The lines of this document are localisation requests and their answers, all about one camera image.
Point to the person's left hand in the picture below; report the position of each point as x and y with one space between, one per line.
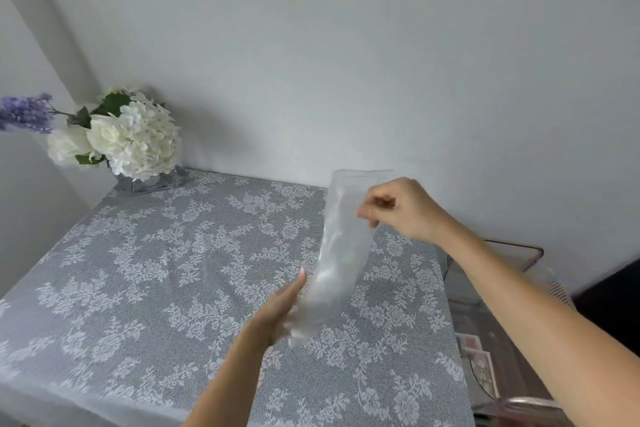
277 309

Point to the person's right hand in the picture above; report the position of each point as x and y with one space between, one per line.
410 211

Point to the clear plastic bag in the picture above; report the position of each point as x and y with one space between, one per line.
340 251

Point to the clear plastic storage bin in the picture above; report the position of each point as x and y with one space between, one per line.
510 301

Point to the person's left forearm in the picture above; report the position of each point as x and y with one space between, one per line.
230 386

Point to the person's right forearm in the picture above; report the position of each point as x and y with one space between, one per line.
540 321

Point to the grey floral lace tablecloth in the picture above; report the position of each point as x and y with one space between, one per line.
125 291

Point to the pink patterned cards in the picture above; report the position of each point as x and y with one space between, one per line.
480 366

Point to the clear glass vase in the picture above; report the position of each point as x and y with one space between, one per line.
150 184

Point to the white flower bouquet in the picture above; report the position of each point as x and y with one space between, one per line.
135 141

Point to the black cabinet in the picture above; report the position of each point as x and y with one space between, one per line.
615 311

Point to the purple lavender sprig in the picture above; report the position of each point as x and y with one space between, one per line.
25 114

